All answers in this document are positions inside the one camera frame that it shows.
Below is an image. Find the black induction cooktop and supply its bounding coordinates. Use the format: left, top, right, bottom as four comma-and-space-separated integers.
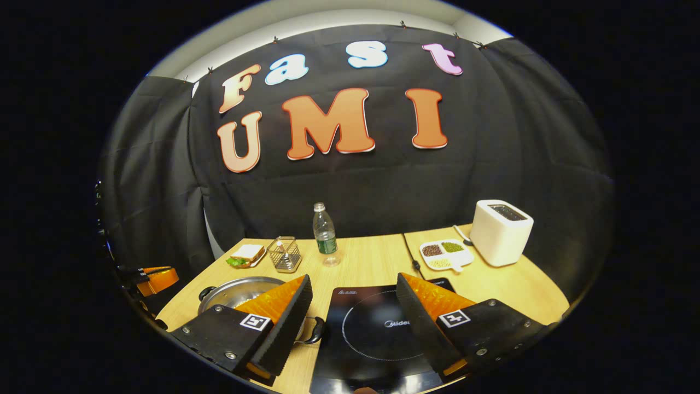
309, 278, 457, 394

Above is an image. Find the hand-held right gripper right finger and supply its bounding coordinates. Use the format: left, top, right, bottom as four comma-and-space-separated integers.
396, 272, 550, 384

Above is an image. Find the black cooktop power cable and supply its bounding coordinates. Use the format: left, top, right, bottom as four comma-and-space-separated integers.
402, 234, 425, 280

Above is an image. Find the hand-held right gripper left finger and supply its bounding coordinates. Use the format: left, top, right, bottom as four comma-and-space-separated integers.
170, 274, 313, 386

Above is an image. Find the sandwich with lettuce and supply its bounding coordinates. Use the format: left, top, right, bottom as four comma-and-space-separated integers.
226, 244, 265, 269

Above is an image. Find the wire mesh holder basket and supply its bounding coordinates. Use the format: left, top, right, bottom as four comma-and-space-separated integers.
267, 236, 302, 273

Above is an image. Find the clear plastic water bottle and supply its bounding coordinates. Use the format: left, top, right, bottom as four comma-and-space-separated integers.
313, 202, 341, 267

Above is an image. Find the white divided dish with beans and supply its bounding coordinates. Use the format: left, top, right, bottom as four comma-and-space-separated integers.
419, 239, 475, 273

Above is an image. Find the black backdrop cloth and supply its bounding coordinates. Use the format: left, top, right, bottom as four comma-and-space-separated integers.
98, 25, 613, 302

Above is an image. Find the steel pot with black handles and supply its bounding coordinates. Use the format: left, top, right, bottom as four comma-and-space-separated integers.
197, 276, 326, 345

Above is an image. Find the white toaster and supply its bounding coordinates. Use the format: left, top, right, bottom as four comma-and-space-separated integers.
469, 199, 534, 267

